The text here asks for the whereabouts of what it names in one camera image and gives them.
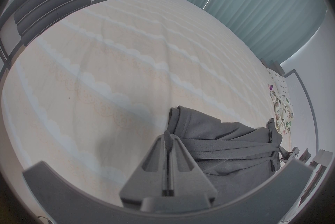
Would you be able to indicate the white printed pyjama top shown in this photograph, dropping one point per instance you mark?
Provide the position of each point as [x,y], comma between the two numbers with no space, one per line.
[284,115]

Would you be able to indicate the black T-shirt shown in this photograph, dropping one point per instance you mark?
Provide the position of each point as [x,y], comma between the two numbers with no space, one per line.
[222,144]

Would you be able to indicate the grey bedside table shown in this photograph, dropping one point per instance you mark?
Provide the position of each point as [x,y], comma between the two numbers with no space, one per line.
[273,65]

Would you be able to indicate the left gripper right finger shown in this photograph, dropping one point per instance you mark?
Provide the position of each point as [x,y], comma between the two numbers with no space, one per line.
[199,186]

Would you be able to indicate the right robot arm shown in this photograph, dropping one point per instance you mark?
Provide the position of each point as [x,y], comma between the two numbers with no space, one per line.
[305,155]

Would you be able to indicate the white printed pillow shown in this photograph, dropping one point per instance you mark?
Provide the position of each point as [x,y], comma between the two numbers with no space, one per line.
[281,85]

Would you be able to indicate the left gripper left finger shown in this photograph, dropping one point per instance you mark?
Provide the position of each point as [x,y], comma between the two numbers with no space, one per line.
[133,187]

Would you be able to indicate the black chest of drawers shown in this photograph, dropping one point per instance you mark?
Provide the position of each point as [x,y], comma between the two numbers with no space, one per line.
[52,5]

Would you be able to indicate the bed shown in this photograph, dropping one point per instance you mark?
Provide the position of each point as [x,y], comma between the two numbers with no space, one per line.
[117,60]

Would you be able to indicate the purple garment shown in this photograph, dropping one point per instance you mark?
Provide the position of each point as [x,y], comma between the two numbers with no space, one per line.
[271,87]

